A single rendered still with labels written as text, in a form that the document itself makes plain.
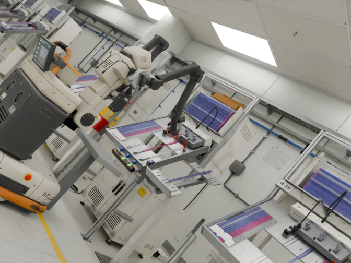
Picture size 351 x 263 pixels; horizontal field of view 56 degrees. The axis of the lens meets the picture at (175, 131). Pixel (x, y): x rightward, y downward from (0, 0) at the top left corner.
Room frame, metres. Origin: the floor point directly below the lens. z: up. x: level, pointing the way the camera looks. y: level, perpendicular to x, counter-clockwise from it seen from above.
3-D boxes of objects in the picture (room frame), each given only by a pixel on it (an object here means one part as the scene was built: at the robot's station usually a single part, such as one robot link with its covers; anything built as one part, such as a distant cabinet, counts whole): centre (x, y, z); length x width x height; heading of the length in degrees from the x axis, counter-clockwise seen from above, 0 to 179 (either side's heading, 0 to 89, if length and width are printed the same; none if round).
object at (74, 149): (3.56, 0.66, 0.39); 0.24 x 0.24 x 0.78; 47
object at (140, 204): (3.40, -0.18, 0.31); 0.70 x 0.65 x 0.62; 47
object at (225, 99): (3.56, -0.27, 1.82); 0.68 x 0.30 x 0.20; 47
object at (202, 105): (3.27, -0.14, 1.52); 0.51 x 0.13 x 0.27; 47
